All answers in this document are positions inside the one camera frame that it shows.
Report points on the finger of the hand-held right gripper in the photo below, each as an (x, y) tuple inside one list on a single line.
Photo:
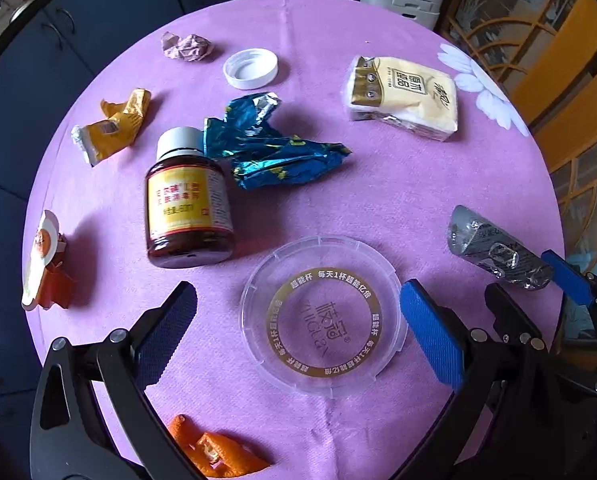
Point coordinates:
[(568, 275), (510, 317)]

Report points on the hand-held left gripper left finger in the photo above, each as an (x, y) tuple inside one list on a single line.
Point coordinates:
[(171, 332)]

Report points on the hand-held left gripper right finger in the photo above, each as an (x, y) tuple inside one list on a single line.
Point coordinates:
[(431, 340)]

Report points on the silver black wrapper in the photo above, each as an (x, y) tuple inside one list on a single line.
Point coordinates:
[(488, 245)]

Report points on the clear plastic lid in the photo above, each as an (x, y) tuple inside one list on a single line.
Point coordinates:
[(323, 320)]

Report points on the brown medicine bottle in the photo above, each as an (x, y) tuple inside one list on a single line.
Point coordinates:
[(188, 210)]

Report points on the orange wrapper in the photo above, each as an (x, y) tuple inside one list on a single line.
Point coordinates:
[(218, 455)]

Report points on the orange white cartoon packet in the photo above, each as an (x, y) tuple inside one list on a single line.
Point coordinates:
[(43, 260)]

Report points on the blue foil wrapper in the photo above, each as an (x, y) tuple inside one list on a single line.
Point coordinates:
[(268, 160)]

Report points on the yellow snack wrapper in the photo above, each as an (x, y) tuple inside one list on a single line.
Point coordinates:
[(113, 132)]

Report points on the light blue chair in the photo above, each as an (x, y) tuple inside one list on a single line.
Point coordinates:
[(578, 265)]

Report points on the purple tablecloth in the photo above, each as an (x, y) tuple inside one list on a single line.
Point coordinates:
[(328, 200)]

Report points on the yellow tissue packet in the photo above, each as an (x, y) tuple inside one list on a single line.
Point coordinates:
[(403, 95)]

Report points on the white plastic bottle cap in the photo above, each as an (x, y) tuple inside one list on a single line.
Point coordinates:
[(251, 70)]

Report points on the crumpled pink paper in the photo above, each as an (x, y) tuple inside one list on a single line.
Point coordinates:
[(188, 49)]

